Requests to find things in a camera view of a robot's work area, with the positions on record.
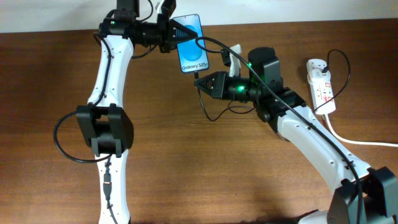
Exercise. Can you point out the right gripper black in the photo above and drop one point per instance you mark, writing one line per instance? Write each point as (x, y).
(221, 85)

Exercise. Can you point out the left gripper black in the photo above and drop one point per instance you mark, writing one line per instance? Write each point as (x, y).
(166, 30)

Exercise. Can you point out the blue Samsung Galaxy smartphone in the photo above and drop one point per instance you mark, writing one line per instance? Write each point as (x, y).
(192, 58)

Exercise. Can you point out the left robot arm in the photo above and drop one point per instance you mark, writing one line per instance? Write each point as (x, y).
(105, 126)

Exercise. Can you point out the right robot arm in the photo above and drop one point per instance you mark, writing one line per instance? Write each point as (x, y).
(361, 194)

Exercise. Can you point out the white USB charger plug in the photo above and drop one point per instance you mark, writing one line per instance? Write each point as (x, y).
(316, 69)

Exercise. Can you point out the white power strip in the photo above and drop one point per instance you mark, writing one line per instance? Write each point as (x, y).
(322, 93)

